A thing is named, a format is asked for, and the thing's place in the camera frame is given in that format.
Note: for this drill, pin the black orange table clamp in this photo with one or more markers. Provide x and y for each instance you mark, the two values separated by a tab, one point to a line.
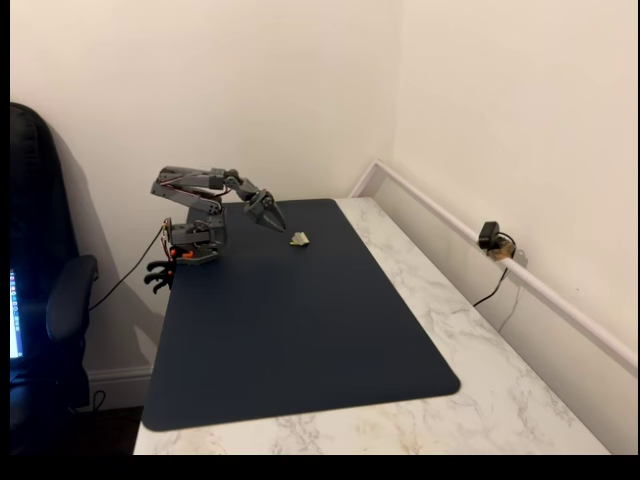
159	282
159	266

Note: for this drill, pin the black webcam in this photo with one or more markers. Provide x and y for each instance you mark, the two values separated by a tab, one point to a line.
487	234

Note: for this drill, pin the small white block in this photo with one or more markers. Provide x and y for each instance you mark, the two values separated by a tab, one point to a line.
302	238

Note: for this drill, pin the tan webcam mount block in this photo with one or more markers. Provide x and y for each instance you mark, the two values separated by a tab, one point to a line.
501	251

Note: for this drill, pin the laptop with lit screen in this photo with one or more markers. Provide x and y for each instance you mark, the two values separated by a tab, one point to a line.
15	315

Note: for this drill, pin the white baseboard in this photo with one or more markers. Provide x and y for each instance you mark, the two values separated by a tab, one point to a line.
120	382

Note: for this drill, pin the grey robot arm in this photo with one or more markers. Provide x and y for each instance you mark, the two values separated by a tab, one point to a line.
200	200

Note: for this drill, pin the black office chair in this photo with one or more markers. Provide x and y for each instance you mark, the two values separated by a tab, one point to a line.
40	225

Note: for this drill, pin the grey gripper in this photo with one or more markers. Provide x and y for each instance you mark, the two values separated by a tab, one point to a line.
262	207

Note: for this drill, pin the dark navy desk mat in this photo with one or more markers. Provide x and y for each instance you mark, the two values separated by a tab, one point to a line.
300	330

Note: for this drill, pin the white ledge trim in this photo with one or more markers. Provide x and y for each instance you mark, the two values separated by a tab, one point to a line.
530	281

